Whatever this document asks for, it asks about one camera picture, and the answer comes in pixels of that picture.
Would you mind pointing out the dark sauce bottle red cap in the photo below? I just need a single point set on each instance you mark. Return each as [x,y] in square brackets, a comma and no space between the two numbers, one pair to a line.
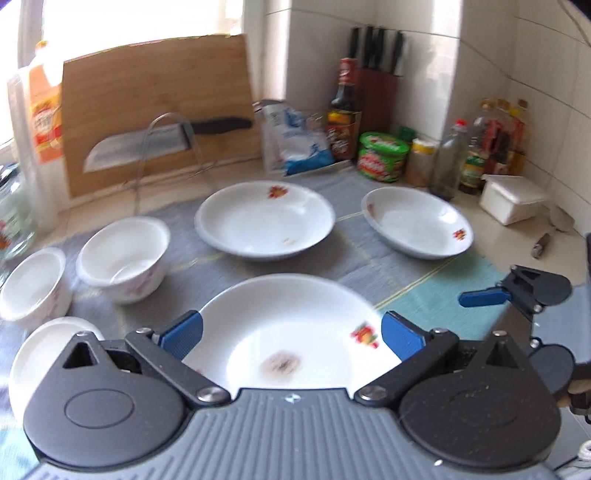
[344,115]

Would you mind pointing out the sleeve of clear plastic cups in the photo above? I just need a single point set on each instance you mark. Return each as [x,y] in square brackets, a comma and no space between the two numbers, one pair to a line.
[27,184]

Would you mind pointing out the green plastic tub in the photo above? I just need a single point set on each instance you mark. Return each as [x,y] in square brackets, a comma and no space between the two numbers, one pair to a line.
[383,157]

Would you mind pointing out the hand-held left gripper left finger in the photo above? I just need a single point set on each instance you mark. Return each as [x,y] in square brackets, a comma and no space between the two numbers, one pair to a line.
[182,334]

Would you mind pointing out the white and blue bag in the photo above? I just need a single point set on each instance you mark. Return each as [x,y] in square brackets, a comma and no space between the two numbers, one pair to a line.
[295,138]

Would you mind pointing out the labelled glass jar black lid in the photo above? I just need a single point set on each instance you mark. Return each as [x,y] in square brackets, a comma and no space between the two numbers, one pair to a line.
[16,217]

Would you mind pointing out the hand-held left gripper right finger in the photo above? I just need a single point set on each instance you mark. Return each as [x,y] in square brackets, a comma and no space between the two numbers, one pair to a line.
[401,334]

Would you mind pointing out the white deep plate with flowers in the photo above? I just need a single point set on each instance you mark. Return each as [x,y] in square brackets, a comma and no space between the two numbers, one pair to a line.
[286,318]
[263,221]
[415,226]

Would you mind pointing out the clear glass bottle red cap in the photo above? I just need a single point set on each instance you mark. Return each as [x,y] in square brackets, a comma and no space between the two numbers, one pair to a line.
[447,166]

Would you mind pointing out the spice jar with pale lid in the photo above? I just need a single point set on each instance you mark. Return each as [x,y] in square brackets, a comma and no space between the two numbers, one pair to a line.
[421,161]

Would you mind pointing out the oil bottle with green label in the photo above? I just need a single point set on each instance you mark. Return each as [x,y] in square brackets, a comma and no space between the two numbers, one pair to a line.
[474,166]

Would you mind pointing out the metal kitchen utensil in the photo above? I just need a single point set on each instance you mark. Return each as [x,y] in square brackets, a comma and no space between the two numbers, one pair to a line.
[561,220]

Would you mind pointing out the bamboo cutting board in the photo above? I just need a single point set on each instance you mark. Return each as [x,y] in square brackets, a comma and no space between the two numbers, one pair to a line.
[138,83]

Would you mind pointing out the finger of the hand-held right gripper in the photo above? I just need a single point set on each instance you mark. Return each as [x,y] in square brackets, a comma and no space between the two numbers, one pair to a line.
[480,297]

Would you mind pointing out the dark red knife block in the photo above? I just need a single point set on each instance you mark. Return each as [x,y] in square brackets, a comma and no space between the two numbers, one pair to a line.
[378,101]

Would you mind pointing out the white plastic lidded box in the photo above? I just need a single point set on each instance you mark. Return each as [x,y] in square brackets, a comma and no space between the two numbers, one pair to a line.
[512,198]

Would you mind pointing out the small white floral bowl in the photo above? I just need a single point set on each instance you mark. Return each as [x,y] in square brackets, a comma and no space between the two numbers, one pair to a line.
[34,286]
[41,350]
[122,258]

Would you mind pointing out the grey checked cloth mat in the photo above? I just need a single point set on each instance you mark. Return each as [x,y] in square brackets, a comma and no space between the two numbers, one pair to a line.
[369,272]

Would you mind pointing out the yellow-capped oil bottle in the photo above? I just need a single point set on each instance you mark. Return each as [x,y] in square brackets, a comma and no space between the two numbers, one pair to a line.
[519,134]

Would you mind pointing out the orange cooking wine bottle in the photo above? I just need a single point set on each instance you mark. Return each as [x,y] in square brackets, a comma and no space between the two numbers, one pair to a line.
[46,124]

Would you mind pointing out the oil bottle with red label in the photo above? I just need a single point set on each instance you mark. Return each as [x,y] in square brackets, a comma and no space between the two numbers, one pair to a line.
[499,138]

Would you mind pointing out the small green-capped jar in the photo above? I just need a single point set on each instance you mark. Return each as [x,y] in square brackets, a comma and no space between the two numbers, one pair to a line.
[407,134]

